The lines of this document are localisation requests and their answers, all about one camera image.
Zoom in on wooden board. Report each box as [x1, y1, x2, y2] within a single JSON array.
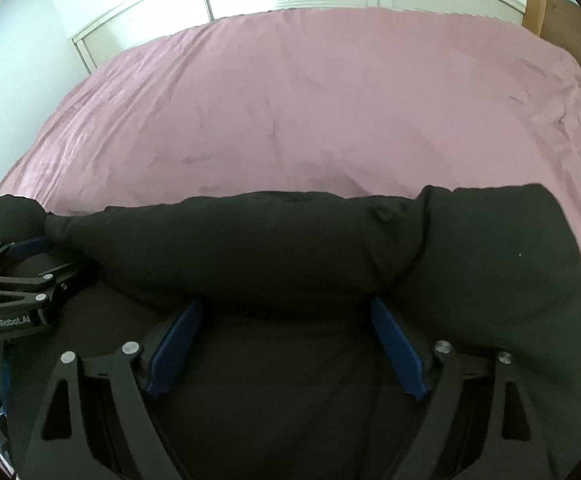
[[523, 0, 581, 81]]

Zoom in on black garment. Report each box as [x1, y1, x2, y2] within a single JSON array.
[[0, 183, 581, 480]]

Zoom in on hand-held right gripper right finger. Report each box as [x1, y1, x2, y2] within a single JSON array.
[[369, 296, 548, 480]]

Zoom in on pink bed sheet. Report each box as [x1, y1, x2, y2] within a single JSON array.
[[0, 6, 581, 476]]

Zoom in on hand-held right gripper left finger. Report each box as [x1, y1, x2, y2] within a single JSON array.
[[13, 297, 206, 480]]

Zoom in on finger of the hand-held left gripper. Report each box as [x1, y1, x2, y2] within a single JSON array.
[[0, 237, 51, 273], [0, 259, 80, 311]]

